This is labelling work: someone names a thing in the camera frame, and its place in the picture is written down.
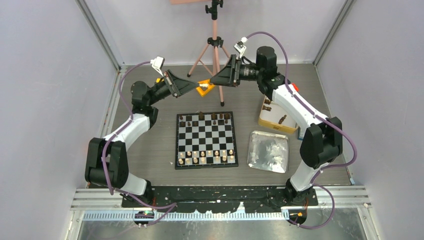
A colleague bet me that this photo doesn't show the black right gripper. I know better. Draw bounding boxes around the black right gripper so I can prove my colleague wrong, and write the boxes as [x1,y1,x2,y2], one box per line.
[209,55,263,89]

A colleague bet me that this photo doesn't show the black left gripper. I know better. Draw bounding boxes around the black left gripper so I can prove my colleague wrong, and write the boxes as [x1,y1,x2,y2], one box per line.
[148,70,199,106]

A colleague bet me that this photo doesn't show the yellow tin box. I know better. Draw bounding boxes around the yellow tin box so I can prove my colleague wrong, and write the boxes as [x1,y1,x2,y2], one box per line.
[257,96,299,134]

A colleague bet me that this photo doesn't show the black white chess board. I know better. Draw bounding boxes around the black white chess board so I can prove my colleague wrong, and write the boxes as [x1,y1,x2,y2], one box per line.
[174,111,239,170]

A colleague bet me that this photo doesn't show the silver metal tray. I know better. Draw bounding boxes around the silver metal tray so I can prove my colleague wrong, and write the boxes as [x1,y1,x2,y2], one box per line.
[247,130,290,174]

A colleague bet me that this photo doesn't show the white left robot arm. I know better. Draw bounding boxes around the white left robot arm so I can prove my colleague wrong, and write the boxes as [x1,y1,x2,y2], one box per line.
[84,70,200,207]

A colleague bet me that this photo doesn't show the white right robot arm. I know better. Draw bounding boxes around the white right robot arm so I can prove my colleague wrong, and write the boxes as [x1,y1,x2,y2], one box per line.
[210,46,343,205]

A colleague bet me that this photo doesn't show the green tape piece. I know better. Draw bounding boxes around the green tape piece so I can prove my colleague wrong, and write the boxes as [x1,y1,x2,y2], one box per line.
[263,59,276,68]

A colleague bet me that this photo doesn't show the dark piece in tin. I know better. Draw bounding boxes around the dark piece in tin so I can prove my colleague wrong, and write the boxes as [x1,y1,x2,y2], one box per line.
[278,114,287,125]

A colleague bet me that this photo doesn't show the red block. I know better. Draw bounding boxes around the red block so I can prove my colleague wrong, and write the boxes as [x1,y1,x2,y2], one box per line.
[291,83,299,92]

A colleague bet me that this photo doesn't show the blue lego brick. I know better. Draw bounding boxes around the blue lego brick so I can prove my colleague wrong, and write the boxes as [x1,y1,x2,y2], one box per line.
[297,128,305,141]

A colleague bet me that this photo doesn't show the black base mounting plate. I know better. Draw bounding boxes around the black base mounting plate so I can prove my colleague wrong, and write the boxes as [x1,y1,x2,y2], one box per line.
[121,185,318,214]

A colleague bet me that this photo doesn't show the yellow triangular frame block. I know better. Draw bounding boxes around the yellow triangular frame block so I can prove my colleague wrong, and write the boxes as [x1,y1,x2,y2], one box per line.
[196,79,215,97]

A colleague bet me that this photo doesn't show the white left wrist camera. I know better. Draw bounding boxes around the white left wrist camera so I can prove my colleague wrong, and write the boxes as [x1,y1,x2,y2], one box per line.
[150,56,165,77]

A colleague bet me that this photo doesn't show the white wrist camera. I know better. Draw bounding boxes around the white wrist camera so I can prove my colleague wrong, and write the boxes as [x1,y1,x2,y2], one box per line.
[150,56,165,77]
[233,37,248,59]

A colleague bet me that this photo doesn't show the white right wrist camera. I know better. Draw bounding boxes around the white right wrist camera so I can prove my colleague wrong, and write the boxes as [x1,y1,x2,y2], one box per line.
[233,37,248,59]

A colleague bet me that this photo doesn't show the pink camera tripod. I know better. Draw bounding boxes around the pink camera tripod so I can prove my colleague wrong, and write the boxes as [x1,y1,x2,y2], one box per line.
[170,0,230,107]

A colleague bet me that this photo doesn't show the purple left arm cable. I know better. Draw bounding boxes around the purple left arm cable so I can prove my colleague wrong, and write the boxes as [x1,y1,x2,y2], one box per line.
[100,60,178,227]

